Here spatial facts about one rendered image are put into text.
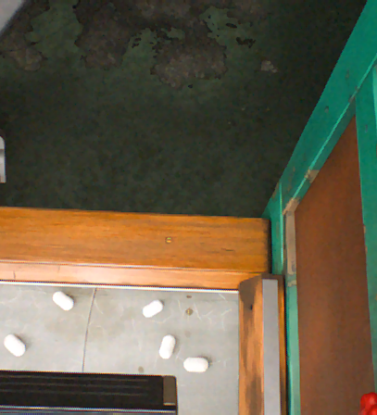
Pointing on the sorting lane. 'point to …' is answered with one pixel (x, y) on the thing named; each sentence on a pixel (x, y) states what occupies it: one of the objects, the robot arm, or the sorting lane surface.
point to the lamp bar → (76, 393)
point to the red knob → (371, 405)
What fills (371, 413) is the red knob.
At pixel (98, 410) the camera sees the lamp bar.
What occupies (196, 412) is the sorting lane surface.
